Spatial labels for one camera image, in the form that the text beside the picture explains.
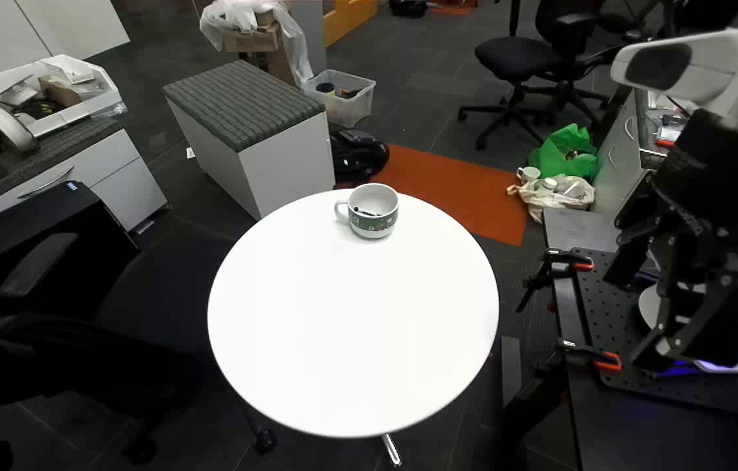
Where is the brown cardboard box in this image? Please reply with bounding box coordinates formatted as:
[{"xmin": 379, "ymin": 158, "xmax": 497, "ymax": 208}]
[{"xmin": 221, "ymin": 7, "xmax": 301, "ymax": 86}]

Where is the green plastic bag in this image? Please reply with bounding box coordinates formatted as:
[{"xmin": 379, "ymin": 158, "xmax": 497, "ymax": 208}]
[{"xmin": 528, "ymin": 120, "xmax": 603, "ymax": 182}]

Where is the black orange bar clamp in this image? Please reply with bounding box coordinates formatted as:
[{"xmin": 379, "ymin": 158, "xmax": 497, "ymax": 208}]
[
  {"xmin": 557, "ymin": 338, "xmax": 625, "ymax": 378},
  {"xmin": 518, "ymin": 247, "xmax": 600, "ymax": 313}
]

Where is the white green ceramic mug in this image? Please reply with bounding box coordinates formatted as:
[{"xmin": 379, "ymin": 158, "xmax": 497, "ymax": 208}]
[{"xmin": 332, "ymin": 179, "xmax": 404, "ymax": 242}]

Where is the white office printer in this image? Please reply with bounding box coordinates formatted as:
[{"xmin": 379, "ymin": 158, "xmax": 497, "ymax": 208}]
[{"xmin": 0, "ymin": 113, "xmax": 170, "ymax": 241}]

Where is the black swivel office chair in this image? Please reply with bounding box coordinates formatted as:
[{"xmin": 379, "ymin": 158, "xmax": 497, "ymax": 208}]
[{"xmin": 456, "ymin": 0, "xmax": 617, "ymax": 152}]

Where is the white bag with items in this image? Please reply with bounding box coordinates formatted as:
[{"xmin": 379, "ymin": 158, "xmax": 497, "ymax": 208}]
[{"xmin": 509, "ymin": 164, "xmax": 600, "ymax": 224}]

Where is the black breadboard robot table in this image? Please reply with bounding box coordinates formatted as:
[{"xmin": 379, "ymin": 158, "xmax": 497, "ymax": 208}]
[{"xmin": 542, "ymin": 207, "xmax": 738, "ymax": 471}]

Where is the white cabinet gray cushion top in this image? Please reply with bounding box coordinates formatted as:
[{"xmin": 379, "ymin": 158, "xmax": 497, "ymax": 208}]
[{"xmin": 161, "ymin": 58, "xmax": 337, "ymax": 220}]

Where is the black backpack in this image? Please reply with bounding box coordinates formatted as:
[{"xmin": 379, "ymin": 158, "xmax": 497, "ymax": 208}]
[{"xmin": 328, "ymin": 124, "xmax": 394, "ymax": 187}]

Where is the white tray with papers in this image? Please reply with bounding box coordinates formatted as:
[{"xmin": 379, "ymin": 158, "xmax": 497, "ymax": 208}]
[{"xmin": 0, "ymin": 51, "xmax": 128, "ymax": 141}]

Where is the clear plastic storage bin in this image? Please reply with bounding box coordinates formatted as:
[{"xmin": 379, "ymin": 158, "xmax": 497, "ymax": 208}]
[{"xmin": 301, "ymin": 66, "xmax": 379, "ymax": 130}]

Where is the round white table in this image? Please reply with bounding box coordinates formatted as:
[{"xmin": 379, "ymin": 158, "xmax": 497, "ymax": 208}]
[{"xmin": 205, "ymin": 186, "xmax": 502, "ymax": 467}]

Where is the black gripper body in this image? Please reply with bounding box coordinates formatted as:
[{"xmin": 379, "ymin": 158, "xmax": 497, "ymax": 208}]
[{"xmin": 625, "ymin": 171, "xmax": 716, "ymax": 266}]

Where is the large black office chair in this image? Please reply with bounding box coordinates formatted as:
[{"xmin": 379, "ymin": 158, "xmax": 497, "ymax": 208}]
[{"xmin": 0, "ymin": 178, "xmax": 244, "ymax": 466}]

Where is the white plastic bag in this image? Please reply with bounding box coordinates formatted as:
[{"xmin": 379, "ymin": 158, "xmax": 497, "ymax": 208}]
[{"xmin": 196, "ymin": 0, "xmax": 314, "ymax": 86}]

